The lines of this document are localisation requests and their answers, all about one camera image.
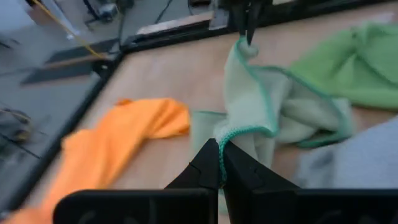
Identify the pale green teal-edged towel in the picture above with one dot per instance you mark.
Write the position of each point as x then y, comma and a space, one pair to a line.
248, 102

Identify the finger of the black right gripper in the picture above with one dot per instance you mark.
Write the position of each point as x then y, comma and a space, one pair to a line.
239, 15
253, 18

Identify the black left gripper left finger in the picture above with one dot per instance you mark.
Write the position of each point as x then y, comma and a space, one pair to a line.
202, 174

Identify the bright green microfiber towel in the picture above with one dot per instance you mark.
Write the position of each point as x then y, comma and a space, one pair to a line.
357, 68

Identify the black hazard-striped floor mat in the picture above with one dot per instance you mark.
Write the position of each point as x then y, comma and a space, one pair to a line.
62, 74

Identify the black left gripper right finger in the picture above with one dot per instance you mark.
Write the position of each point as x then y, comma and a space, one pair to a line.
242, 177

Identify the orange microfiber towel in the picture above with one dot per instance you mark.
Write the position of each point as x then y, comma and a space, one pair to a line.
109, 149

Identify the grey microfiber towel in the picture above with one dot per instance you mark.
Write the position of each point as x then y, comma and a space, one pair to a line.
357, 161

